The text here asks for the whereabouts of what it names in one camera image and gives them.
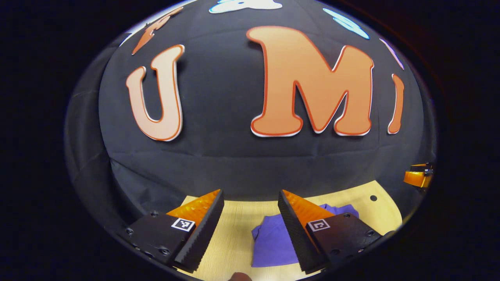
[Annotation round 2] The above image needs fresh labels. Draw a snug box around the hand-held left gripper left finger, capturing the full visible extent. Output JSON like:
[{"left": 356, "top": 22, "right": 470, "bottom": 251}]
[{"left": 125, "top": 189, "right": 225, "bottom": 274}]

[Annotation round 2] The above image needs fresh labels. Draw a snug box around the purple shirt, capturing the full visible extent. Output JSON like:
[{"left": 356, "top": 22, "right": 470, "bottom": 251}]
[{"left": 251, "top": 204, "right": 360, "bottom": 268}]

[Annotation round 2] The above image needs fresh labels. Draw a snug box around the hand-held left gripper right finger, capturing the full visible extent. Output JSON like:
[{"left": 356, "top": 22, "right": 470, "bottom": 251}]
[{"left": 278, "top": 190, "right": 383, "bottom": 274}]

